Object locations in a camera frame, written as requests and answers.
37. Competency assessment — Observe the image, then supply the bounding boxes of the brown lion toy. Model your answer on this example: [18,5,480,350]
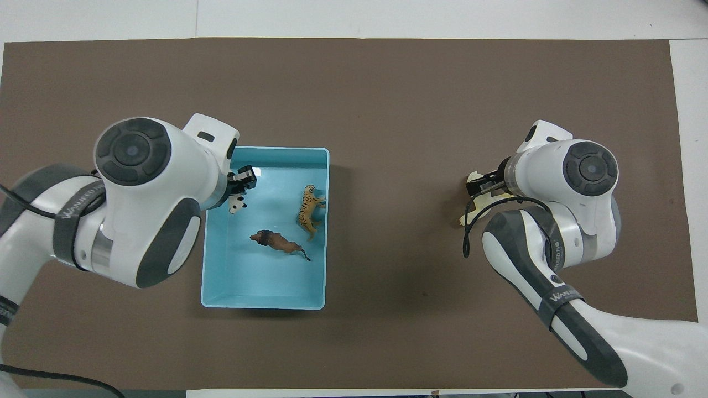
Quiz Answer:
[249,229,312,262]

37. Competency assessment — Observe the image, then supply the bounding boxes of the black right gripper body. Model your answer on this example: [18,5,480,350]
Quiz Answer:
[487,157,512,195]

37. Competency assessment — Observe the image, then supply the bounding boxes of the light blue storage box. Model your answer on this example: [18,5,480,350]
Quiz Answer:
[200,145,330,310]

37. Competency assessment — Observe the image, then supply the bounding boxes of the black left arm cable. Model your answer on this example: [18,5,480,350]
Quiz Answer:
[0,176,107,223]

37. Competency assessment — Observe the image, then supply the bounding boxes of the cream horse toy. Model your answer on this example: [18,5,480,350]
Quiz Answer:
[459,171,514,227]

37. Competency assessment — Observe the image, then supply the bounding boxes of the brown table mat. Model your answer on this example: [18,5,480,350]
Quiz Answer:
[0,37,706,391]

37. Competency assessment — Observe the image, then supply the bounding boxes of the black loose table cable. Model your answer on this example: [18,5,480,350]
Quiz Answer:
[0,364,127,398]

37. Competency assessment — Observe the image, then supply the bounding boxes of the orange striped tiger toy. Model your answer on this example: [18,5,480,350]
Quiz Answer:
[296,184,327,242]

